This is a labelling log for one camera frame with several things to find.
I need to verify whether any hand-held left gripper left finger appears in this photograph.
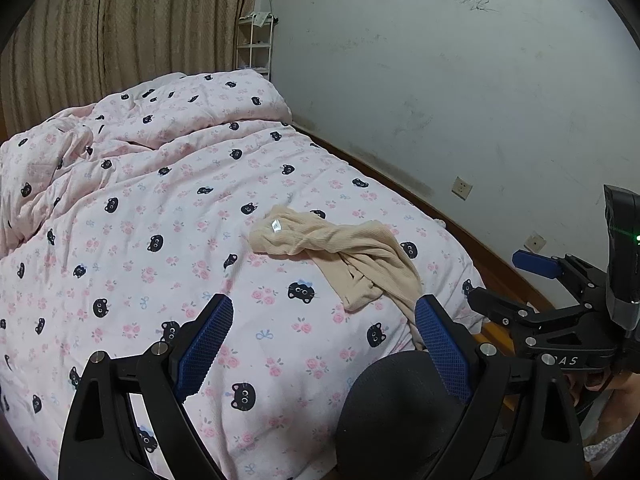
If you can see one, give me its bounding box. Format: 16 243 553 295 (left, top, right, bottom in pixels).
58 293 235 480

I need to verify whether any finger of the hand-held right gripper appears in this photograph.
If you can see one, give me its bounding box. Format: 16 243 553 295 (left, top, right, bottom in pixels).
467 286 606 348
512 249 608 301

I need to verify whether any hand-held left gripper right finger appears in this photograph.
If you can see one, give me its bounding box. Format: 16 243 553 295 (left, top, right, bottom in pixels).
414 294 587 480

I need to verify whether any beige ribbed knit garment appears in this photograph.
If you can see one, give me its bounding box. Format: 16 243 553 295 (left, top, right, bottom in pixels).
248 205 423 351

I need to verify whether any person's right forearm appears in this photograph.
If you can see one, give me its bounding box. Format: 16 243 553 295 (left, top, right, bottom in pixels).
584 400 640 467

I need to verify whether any person's right hand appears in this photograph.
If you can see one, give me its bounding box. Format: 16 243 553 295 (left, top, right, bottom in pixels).
570 371 640 411

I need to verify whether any wooden headboard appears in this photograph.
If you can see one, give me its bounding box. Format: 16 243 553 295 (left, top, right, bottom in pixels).
291 114 557 411

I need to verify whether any person's black-clad leg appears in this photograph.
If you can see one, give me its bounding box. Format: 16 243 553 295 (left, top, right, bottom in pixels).
335 350 516 480

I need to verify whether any pink cat-print duvet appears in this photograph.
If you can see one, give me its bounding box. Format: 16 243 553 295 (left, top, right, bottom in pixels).
0 71 488 480

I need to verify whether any white shelf rack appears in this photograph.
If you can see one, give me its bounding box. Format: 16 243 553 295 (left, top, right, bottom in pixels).
235 10 278 83

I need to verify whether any beige patterned curtain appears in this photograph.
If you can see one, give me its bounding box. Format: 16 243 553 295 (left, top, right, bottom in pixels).
0 0 266 136

